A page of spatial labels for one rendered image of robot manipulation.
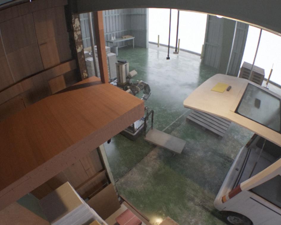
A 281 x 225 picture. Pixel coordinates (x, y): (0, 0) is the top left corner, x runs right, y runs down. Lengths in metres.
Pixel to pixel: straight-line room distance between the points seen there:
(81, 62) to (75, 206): 0.88
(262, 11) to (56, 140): 0.74
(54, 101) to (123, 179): 2.42
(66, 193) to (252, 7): 1.20
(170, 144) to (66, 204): 2.65
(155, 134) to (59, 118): 2.90
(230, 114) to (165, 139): 2.04
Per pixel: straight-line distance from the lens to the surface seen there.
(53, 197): 1.12
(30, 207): 1.69
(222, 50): 5.14
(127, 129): 3.40
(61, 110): 0.77
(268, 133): 1.68
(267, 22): 0.40
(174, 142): 3.36
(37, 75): 0.93
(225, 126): 4.33
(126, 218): 2.30
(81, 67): 0.99
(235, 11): 0.40
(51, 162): 0.59
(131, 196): 2.89
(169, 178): 3.08
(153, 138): 3.38
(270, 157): 3.34
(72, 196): 1.06
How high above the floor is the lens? 2.70
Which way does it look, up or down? 38 degrees down
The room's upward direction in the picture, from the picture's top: 1 degrees counter-clockwise
